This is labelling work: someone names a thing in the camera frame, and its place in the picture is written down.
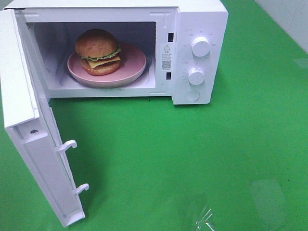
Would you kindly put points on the white lower timer knob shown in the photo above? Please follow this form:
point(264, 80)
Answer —
point(196, 76)

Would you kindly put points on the round white door release button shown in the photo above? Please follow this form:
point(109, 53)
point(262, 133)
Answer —
point(192, 95)

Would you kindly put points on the pink round plate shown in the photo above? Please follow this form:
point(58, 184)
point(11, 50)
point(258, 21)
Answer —
point(133, 63)

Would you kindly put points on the white upper power knob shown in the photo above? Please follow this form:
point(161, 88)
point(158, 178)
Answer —
point(200, 46)

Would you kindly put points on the white microwave door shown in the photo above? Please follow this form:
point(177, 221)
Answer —
point(29, 120)

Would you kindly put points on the burger with lettuce and cheese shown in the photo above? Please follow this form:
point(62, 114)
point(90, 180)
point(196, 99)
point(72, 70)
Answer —
point(99, 52)

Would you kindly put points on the white microwave oven body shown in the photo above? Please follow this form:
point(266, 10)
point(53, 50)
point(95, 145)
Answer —
point(162, 29)

